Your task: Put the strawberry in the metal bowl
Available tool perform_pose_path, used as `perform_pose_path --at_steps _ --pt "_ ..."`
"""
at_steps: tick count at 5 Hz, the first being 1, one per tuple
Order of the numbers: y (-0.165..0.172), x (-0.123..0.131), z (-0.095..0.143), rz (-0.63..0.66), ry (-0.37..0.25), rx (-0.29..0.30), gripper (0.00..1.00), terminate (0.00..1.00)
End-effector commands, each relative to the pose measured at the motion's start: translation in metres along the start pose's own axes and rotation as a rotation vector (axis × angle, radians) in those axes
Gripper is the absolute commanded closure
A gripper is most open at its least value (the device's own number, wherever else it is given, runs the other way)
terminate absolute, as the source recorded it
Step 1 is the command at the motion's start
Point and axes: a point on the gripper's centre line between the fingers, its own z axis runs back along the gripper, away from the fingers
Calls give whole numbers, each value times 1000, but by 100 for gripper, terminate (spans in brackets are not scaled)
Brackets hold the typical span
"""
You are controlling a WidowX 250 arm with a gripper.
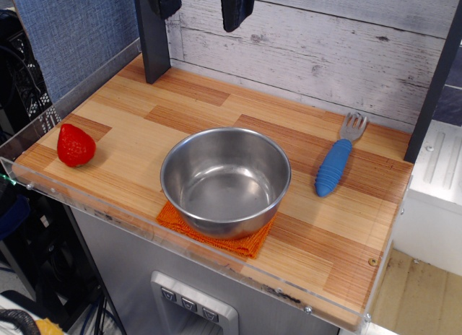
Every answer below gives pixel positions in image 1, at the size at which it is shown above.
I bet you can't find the grey toy cabinet front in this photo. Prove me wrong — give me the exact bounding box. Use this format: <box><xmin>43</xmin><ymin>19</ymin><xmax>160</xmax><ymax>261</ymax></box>
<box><xmin>73</xmin><ymin>210</ymin><xmax>339</xmax><ymax>334</ymax></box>

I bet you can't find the red toy strawberry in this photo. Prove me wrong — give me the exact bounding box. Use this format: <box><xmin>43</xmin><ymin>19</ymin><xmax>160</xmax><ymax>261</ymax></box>
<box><xmin>57</xmin><ymin>123</ymin><xmax>97</xmax><ymax>168</ymax></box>

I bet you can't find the stainless steel pot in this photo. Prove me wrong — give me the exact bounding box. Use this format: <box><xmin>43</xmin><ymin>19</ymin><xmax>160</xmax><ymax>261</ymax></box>
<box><xmin>160</xmin><ymin>127</ymin><xmax>292</xmax><ymax>239</ymax></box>

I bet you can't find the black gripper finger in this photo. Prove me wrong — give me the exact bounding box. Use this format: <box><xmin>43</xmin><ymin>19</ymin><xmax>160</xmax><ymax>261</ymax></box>
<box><xmin>149</xmin><ymin>0</ymin><xmax>182</xmax><ymax>19</ymax></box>
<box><xmin>221</xmin><ymin>0</ymin><xmax>255</xmax><ymax>32</ymax></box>

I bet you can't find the blue handled toy fork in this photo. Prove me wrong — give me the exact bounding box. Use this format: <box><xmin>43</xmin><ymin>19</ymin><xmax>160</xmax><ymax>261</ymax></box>
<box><xmin>315</xmin><ymin>113</ymin><xmax>368</xmax><ymax>197</ymax></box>

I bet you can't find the dark grey left post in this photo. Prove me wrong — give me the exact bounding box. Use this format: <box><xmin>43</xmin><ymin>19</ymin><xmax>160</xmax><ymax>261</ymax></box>
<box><xmin>134</xmin><ymin>0</ymin><xmax>171</xmax><ymax>84</ymax></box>

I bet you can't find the silver button panel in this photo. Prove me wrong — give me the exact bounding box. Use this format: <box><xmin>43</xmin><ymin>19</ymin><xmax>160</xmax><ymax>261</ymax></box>
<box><xmin>150</xmin><ymin>271</ymin><xmax>239</xmax><ymax>334</ymax></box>

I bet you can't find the black plastic crate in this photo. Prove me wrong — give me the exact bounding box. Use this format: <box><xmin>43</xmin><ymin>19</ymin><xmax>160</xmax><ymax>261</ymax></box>
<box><xmin>1</xmin><ymin>9</ymin><xmax>61</xmax><ymax>136</ymax></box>

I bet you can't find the clear acrylic edge guard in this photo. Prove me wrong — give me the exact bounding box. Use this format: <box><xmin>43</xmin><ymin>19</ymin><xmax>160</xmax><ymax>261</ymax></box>
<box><xmin>4</xmin><ymin>58</ymin><xmax>411</xmax><ymax>331</ymax></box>

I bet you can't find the dark grey right post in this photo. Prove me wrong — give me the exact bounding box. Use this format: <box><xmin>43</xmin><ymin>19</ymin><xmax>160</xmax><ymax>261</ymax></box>
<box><xmin>404</xmin><ymin>0</ymin><xmax>461</xmax><ymax>163</ymax></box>

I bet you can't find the dark grey post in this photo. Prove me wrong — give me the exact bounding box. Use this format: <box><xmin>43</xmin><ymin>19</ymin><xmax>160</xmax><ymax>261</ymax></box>
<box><xmin>404</xmin><ymin>0</ymin><xmax>461</xmax><ymax>163</ymax></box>
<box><xmin>134</xmin><ymin>0</ymin><xmax>171</xmax><ymax>84</ymax></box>

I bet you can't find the orange cloth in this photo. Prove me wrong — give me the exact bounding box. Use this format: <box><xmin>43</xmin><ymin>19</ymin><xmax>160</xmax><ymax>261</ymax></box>
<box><xmin>157</xmin><ymin>201</ymin><xmax>276</xmax><ymax>258</ymax></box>

